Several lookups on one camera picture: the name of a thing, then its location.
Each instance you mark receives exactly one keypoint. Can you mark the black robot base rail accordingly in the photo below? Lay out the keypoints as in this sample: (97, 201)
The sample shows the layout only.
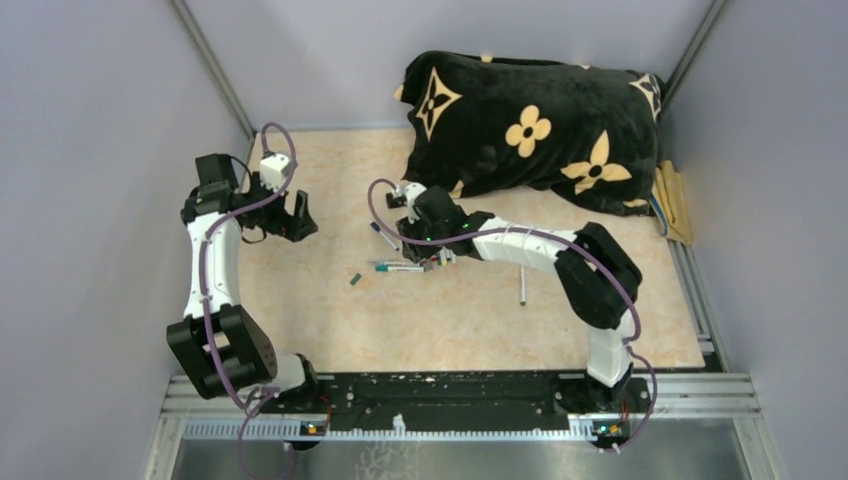
(461, 401)

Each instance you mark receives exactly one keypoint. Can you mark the black floral plush blanket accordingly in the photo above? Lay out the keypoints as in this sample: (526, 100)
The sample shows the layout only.
(484, 124)

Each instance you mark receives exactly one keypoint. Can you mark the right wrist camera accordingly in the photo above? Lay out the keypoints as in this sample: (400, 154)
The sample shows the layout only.
(404, 195)

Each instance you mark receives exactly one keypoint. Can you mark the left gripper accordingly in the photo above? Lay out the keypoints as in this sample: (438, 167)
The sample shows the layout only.
(285, 216)

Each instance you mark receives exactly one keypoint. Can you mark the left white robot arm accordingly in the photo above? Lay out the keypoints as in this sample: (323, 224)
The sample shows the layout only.
(218, 344)

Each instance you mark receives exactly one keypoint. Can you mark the green capped white marker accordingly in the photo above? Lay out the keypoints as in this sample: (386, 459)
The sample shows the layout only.
(399, 268)

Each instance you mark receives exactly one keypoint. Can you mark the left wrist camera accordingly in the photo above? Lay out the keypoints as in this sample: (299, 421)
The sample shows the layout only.
(274, 171)

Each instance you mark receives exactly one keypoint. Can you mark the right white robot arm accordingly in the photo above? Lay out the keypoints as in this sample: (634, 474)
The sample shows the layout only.
(599, 279)

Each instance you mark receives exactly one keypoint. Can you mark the yellow cloth bundle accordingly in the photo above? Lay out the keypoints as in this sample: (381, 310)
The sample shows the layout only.
(669, 204)

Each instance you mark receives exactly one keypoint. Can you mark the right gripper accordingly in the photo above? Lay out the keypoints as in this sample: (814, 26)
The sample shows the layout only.
(418, 252)

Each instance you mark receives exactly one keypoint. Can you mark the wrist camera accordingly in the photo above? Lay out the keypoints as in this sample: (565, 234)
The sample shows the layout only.
(404, 195)
(274, 171)

